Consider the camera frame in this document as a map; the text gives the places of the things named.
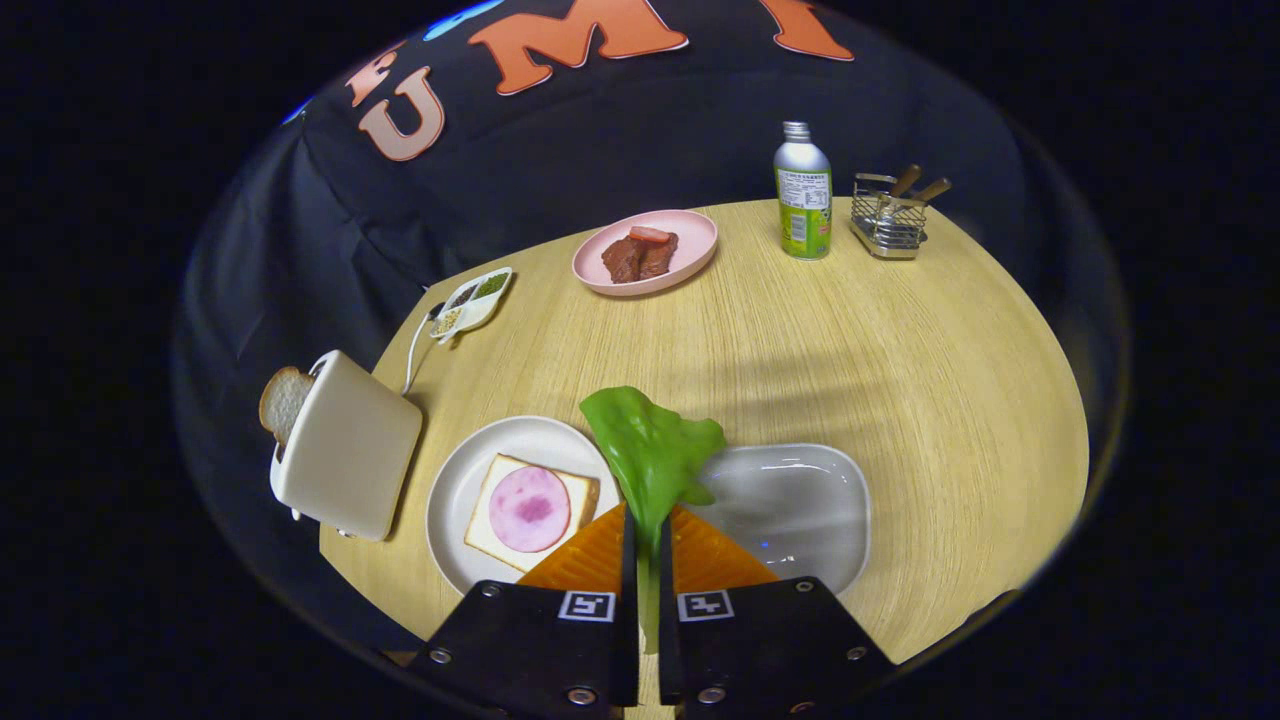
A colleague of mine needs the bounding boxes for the pink ham slice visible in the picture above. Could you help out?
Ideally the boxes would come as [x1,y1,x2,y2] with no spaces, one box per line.
[489,466,572,554]

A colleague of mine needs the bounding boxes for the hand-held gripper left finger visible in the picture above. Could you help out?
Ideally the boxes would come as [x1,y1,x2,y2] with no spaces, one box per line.
[405,503,641,716]

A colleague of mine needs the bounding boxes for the round white plate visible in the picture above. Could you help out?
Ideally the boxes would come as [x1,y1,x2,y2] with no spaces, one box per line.
[426,415,623,598]

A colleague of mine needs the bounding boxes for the brown meat pieces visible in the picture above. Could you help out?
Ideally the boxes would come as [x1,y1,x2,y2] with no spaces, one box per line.
[601,232,680,285]

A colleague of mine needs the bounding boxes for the square toast slice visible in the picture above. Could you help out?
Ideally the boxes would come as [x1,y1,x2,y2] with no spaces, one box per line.
[464,453,602,574]

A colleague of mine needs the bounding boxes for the silver green drink bottle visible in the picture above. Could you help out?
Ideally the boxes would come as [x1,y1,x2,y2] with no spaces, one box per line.
[773,121,833,261]

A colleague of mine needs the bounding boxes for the oblong white plate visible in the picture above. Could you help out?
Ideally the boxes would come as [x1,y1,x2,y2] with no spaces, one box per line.
[690,443,872,598]

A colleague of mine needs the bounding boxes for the white toaster cable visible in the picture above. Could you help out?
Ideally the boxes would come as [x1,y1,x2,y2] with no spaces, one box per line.
[403,312,436,396]

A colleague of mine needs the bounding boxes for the black backdrop cloth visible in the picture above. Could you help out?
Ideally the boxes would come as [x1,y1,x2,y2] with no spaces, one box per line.
[170,0,1129,651]

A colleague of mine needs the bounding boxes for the plain bread slice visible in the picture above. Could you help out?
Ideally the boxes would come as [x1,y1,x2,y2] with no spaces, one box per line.
[259,366,317,446]

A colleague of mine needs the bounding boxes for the pink plate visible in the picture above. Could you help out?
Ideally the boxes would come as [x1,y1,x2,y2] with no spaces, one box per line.
[572,209,720,298]

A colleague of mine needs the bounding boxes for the white toaster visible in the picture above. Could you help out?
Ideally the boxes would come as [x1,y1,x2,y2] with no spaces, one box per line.
[269,350,424,543]

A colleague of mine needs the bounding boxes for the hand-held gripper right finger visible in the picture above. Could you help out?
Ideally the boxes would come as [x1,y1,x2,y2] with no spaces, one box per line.
[658,505,898,719]

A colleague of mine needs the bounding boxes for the divided white seasoning dish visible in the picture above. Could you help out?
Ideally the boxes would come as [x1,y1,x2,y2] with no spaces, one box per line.
[430,266,514,346]

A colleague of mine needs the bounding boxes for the green lettuce leaf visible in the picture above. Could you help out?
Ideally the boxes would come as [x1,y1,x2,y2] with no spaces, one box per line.
[580,386,728,651]

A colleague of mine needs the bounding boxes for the wire cutlery basket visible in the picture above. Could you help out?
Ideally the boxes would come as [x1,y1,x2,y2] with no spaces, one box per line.
[850,172,929,261]

